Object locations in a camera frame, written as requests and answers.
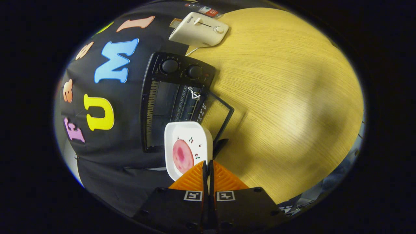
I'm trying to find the pink ham slice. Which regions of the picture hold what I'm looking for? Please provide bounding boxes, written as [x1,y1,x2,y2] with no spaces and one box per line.
[172,139,195,174]

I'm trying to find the white square plate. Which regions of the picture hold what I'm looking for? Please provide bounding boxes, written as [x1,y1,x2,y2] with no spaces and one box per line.
[164,121,213,182]

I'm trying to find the clear water bottle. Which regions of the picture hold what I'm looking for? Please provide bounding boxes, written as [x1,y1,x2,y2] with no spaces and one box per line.
[185,3,221,18]

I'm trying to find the black toaster oven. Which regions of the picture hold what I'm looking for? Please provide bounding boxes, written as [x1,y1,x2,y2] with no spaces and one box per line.
[140,51,234,160]

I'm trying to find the black backdrop cloth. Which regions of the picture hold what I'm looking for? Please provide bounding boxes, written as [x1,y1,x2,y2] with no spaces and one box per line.
[54,0,228,218]

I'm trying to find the white toaster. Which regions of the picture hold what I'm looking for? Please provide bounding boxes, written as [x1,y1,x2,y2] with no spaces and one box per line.
[168,12,229,48]

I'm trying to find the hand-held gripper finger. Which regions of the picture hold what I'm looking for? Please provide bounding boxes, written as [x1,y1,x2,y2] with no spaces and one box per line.
[132,160,208,233]
[208,159,290,233]

